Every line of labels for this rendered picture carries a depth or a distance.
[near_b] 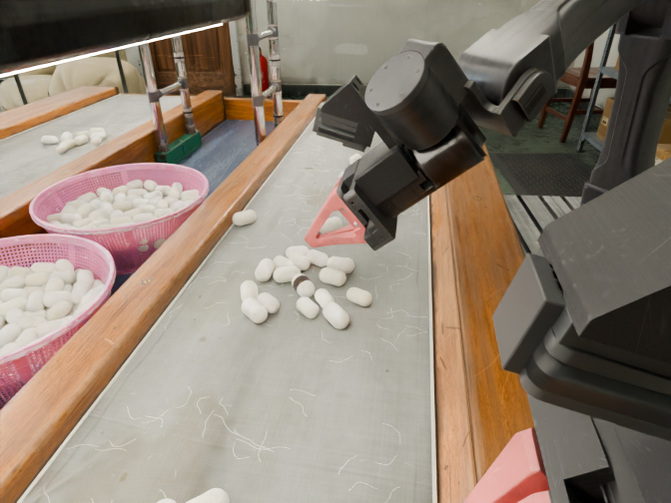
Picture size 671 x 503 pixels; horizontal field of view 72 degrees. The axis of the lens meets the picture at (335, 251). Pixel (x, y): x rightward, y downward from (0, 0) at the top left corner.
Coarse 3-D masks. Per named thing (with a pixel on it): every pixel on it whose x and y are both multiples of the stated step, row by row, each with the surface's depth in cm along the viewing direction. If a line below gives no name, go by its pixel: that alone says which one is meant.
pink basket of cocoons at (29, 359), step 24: (0, 240) 61; (24, 240) 62; (48, 240) 62; (72, 240) 61; (0, 264) 61; (24, 264) 62; (72, 264) 62; (96, 264) 60; (48, 336) 45; (0, 360) 42; (24, 360) 44; (0, 384) 44; (24, 384) 46; (0, 408) 47
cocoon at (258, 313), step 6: (246, 300) 51; (252, 300) 51; (246, 306) 51; (252, 306) 50; (258, 306) 50; (264, 306) 50; (246, 312) 51; (252, 312) 50; (258, 312) 50; (264, 312) 50; (252, 318) 50; (258, 318) 50; (264, 318) 50
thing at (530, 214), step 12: (516, 204) 94; (528, 204) 94; (540, 204) 94; (552, 204) 94; (564, 204) 94; (576, 204) 94; (516, 216) 89; (528, 216) 89; (540, 216) 89; (552, 216) 92; (516, 228) 86; (528, 228) 85; (540, 228) 86; (528, 240) 81
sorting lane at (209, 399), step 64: (320, 192) 82; (256, 256) 63; (384, 256) 63; (192, 320) 51; (320, 320) 51; (384, 320) 51; (128, 384) 43; (192, 384) 43; (256, 384) 43; (320, 384) 43; (384, 384) 43; (64, 448) 37; (128, 448) 37; (192, 448) 37; (256, 448) 37; (320, 448) 37; (384, 448) 37
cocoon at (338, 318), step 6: (324, 306) 51; (330, 306) 50; (336, 306) 50; (324, 312) 50; (330, 312) 50; (336, 312) 49; (342, 312) 49; (330, 318) 50; (336, 318) 49; (342, 318) 49; (348, 318) 49; (336, 324) 49; (342, 324) 49
